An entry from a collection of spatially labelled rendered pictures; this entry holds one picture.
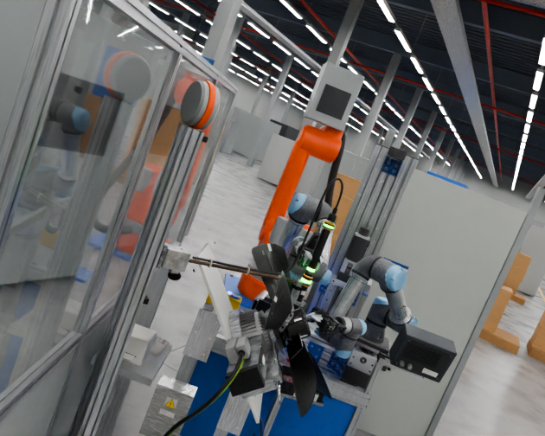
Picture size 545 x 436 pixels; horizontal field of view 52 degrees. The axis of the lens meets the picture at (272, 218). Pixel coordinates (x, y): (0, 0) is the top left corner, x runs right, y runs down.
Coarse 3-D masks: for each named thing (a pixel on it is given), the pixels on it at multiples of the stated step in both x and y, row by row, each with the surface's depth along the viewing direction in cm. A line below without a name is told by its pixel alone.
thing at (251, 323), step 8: (248, 312) 226; (256, 312) 227; (240, 320) 222; (248, 320) 222; (256, 320) 222; (264, 320) 223; (240, 328) 220; (248, 328) 218; (256, 328) 219; (264, 328) 221; (248, 336) 218; (264, 336) 218; (272, 344) 227; (272, 352) 221
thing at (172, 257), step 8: (168, 248) 192; (176, 248) 197; (184, 248) 201; (160, 256) 193; (168, 256) 192; (176, 256) 194; (184, 256) 196; (160, 264) 193; (168, 264) 193; (176, 264) 195; (184, 264) 197
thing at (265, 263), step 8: (256, 248) 227; (264, 248) 230; (272, 248) 235; (280, 248) 239; (256, 256) 226; (264, 256) 229; (272, 256) 233; (280, 256) 236; (256, 264) 225; (264, 264) 228; (272, 264) 231; (280, 264) 234; (288, 272) 236; (264, 280) 226; (272, 280) 228; (272, 288) 227; (272, 296) 226
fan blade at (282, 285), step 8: (280, 280) 200; (280, 288) 201; (288, 288) 209; (280, 296) 202; (288, 296) 210; (272, 304) 195; (280, 304) 203; (288, 304) 211; (280, 312) 206; (288, 312) 214; (272, 320) 201; (280, 320) 210; (272, 328) 206
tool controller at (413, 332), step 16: (400, 336) 273; (416, 336) 266; (432, 336) 272; (400, 352) 269; (416, 352) 267; (432, 352) 266; (448, 352) 265; (416, 368) 271; (432, 368) 269; (448, 368) 269
